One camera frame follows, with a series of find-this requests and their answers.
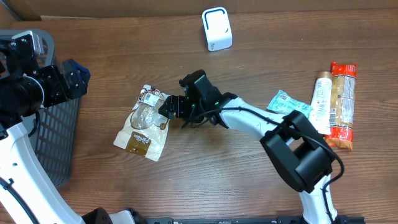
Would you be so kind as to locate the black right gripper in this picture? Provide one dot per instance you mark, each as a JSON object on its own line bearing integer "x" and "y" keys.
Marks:
{"x": 185, "y": 111}

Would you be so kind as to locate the grey plastic mesh basket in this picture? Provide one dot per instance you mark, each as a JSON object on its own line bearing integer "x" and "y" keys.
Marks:
{"x": 59, "y": 130}

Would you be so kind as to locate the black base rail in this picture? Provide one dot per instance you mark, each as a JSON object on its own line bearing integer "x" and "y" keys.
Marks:
{"x": 278, "y": 220}

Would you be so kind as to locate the brown clear snack bag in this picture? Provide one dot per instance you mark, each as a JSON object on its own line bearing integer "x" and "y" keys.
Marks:
{"x": 145, "y": 130}

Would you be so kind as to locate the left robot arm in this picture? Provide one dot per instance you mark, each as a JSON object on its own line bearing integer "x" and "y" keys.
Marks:
{"x": 28, "y": 194}

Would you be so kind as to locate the mint green wipes packet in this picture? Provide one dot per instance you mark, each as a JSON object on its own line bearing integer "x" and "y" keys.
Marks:
{"x": 282, "y": 103}

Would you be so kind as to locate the white barcode scanner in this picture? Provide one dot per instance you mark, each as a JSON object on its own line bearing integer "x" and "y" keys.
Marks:
{"x": 217, "y": 29}

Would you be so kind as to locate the orange spaghetti packet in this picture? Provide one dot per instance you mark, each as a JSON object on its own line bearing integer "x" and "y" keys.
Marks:
{"x": 342, "y": 106}

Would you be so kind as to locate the white tube with gold cap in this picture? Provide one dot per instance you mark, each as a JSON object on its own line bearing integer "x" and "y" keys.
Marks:
{"x": 321, "y": 103}

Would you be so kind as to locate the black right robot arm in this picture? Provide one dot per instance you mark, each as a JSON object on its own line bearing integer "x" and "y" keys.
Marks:
{"x": 296, "y": 149}

